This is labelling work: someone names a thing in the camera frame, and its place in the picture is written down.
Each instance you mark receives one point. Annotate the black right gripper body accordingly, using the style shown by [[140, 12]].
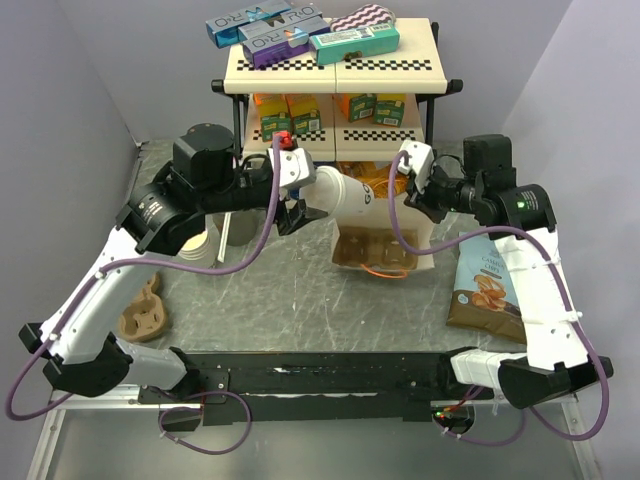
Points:
[[444, 194]]

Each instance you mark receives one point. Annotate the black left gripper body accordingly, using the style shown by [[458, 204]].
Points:
[[246, 189]]

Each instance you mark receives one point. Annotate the paper takeout bag orange handles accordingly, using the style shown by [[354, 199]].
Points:
[[416, 229]]

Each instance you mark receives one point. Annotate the white paper coffee cup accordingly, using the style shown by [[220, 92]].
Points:
[[350, 197]]

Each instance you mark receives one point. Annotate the brown cardboard cup carrier top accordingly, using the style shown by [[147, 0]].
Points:
[[373, 248]]

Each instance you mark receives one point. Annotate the brown cardboard cup carrier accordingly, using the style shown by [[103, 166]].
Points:
[[145, 318], [373, 248]]

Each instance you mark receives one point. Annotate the white plastic cup lid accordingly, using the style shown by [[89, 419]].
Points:
[[327, 192]]

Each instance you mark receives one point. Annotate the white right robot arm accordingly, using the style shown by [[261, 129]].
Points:
[[559, 359]]

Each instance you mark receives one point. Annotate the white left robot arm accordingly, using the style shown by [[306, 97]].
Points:
[[83, 355]]

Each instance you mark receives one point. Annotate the grey straw holder cup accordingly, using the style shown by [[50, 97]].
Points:
[[243, 227]]

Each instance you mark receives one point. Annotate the bundle of wrapped white straws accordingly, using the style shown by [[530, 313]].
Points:
[[223, 227]]

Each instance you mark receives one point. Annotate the orange snack bag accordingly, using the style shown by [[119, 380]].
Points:
[[373, 174]]

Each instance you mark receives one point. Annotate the green orange box far left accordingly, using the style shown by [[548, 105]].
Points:
[[273, 113]]

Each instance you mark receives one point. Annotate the green orange box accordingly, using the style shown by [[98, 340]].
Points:
[[355, 106], [389, 109], [273, 113], [304, 112]]

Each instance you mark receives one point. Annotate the stack of white paper cups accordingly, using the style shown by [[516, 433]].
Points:
[[198, 251]]

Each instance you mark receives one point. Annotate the green orange box far right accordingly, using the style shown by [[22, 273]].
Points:
[[389, 109]]

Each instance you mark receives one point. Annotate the cream two-tier shelf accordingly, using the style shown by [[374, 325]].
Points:
[[414, 69]]

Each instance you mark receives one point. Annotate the brown chips bag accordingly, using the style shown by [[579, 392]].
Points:
[[483, 297]]

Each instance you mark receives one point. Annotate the purple toothpaste box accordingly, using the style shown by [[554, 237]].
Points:
[[276, 46]]

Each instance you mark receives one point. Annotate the blue toothpaste box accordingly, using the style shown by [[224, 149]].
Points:
[[281, 20], [223, 31]]

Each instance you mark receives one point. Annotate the teal toothpaste box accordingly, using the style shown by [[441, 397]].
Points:
[[360, 42]]

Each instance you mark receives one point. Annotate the pink wavy pattern pouch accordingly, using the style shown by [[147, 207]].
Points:
[[364, 16]]

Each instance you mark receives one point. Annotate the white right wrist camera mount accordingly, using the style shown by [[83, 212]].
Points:
[[416, 162]]

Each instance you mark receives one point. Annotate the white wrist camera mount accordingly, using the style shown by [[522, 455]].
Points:
[[416, 162], [296, 165]]

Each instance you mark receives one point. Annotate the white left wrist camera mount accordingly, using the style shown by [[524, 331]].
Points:
[[296, 165]]

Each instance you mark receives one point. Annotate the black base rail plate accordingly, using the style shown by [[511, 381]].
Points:
[[286, 386]]

